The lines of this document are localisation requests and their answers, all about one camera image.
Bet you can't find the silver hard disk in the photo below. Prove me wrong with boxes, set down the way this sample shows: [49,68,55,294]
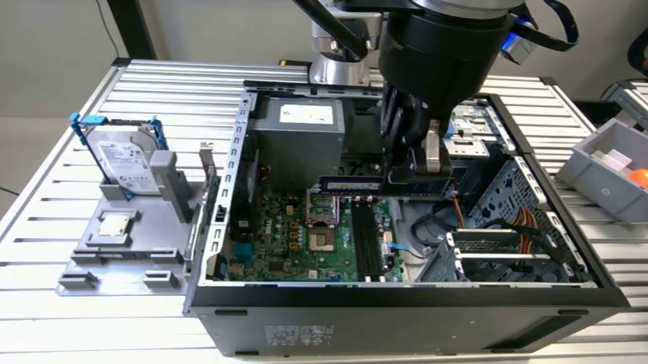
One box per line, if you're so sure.
[83,124,163,196]

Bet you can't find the graphics card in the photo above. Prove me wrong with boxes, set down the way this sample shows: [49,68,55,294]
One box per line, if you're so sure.
[184,142,223,274]

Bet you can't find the black RAM slot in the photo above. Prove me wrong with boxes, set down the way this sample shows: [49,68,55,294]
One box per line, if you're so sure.
[365,196,389,282]
[353,196,374,282]

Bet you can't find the grey parts rack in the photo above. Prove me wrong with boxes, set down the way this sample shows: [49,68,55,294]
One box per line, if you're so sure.
[53,150,203,299]

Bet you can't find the black open PC case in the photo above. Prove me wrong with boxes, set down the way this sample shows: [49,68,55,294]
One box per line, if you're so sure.
[182,78,632,358]

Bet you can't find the RAM stick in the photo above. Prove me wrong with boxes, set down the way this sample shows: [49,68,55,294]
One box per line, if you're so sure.
[316,175,457,201]

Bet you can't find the metal drive cage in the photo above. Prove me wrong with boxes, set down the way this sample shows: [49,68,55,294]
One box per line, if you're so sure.
[442,96,517,200]

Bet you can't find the green motherboard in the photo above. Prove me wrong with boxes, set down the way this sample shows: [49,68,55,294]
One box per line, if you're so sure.
[222,189,406,284]

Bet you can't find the white block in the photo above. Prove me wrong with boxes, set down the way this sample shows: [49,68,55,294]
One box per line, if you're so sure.
[592,149,633,171]

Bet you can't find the grey power supply unit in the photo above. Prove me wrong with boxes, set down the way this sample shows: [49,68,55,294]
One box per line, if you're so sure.
[247,96,349,190]

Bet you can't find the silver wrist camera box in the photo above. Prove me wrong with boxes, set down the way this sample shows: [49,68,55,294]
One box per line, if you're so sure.
[500,32,538,65]

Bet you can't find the blue disk carrier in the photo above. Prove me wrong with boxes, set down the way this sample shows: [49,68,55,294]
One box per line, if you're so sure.
[68,111,171,200]

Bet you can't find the orange yellow red wires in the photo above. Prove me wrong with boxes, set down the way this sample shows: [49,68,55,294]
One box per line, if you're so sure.
[510,206,541,266]

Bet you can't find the black upright post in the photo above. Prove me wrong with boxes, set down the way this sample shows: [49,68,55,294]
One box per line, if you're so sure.
[103,0,157,61]

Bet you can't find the metal disk bay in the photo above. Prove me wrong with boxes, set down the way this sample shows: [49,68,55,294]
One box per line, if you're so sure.
[419,227,558,284]

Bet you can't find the silver CPU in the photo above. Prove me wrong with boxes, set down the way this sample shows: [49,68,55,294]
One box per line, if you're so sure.
[97,214,133,237]

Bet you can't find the black looped wire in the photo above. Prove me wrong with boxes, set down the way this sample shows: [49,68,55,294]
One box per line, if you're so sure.
[409,210,451,261]

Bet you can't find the black camera cable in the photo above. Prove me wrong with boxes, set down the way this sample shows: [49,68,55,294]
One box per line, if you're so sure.
[292,0,369,64]
[516,0,581,52]

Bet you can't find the grey plastic bin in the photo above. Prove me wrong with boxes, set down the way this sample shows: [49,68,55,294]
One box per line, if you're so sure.
[554,118,648,224]

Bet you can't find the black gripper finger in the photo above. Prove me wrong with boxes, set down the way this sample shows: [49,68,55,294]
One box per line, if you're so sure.
[378,87,425,179]
[382,120,453,196]

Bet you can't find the metal socket cover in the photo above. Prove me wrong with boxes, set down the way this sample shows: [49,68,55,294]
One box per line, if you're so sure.
[306,196,339,228]

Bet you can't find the CPU socket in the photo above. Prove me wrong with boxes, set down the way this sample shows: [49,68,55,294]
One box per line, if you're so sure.
[306,223,338,253]

